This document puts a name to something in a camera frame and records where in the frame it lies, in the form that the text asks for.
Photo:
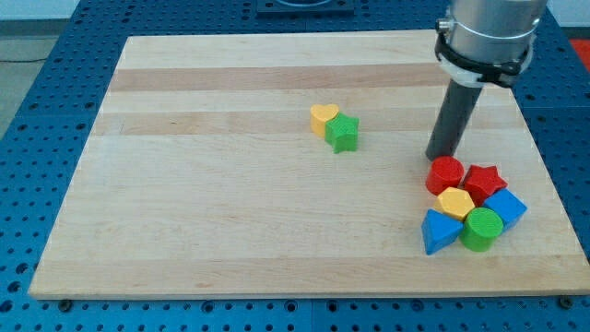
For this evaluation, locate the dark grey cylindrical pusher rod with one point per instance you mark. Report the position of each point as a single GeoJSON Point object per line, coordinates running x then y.
{"type": "Point", "coordinates": [458, 104]}

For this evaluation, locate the green star block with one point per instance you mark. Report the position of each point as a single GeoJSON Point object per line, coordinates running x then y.
{"type": "Point", "coordinates": [342, 133]}

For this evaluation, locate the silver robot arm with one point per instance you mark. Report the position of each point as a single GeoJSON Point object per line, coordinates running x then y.
{"type": "Point", "coordinates": [479, 42]}

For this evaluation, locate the red star block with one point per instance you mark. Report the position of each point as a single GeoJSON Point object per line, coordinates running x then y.
{"type": "Point", "coordinates": [482, 182]}

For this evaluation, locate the red cylinder block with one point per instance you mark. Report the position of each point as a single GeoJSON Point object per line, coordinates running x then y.
{"type": "Point", "coordinates": [445, 171]}

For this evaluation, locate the yellow hexagon block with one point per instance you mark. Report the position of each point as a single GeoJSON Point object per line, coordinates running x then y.
{"type": "Point", "coordinates": [454, 202]}

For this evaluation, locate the blue cube block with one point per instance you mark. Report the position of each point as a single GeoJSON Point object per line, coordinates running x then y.
{"type": "Point", "coordinates": [509, 207]}

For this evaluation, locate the green cylinder block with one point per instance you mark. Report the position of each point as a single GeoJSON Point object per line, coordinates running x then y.
{"type": "Point", "coordinates": [481, 229]}

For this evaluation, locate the blue triangle block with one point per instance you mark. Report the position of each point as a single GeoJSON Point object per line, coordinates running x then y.
{"type": "Point", "coordinates": [439, 231]}

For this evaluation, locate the yellow heart block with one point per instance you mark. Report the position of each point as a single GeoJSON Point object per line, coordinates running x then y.
{"type": "Point", "coordinates": [320, 115]}

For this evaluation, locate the light wooden board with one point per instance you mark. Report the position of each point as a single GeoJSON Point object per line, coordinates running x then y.
{"type": "Point", "coordinates": [202, 179]}

